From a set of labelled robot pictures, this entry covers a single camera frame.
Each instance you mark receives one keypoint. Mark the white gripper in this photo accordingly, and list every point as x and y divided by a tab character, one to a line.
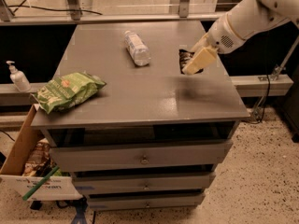
221	36

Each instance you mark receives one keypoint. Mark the black rxbar chocolate bar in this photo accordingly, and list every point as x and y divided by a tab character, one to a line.
186	59

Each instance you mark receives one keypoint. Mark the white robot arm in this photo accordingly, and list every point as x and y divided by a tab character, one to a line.
264	15

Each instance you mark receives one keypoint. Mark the clear plastic water bottle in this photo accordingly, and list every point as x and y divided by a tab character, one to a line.
139	52

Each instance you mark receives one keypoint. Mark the grey drawer cabinet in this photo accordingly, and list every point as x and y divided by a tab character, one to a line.
143	104

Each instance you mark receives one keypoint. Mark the green chip bag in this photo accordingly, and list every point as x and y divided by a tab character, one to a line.
62	93

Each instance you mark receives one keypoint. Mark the top grey drawer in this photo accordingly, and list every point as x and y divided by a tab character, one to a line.
146	155

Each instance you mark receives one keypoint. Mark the grey drawer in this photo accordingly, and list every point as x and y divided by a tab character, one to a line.
140	183
146	155
149	200

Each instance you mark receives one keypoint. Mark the middle grey drawer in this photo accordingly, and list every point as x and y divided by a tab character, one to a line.
140	183

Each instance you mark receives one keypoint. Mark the bottom grey drawer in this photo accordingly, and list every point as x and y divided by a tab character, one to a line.
149	200

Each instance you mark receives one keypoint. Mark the white pump sanitizer bottle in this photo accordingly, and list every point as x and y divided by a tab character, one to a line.
18	78

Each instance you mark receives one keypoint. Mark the cardboard box with snacks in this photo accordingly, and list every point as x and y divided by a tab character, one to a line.
23	167

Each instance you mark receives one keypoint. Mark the blue clamp on floor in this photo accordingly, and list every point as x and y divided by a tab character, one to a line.
80	206

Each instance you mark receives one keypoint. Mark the green stick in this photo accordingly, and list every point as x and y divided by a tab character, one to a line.
32	190

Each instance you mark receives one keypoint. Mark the metal shelf rail frame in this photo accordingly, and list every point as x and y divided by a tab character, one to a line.
17	12

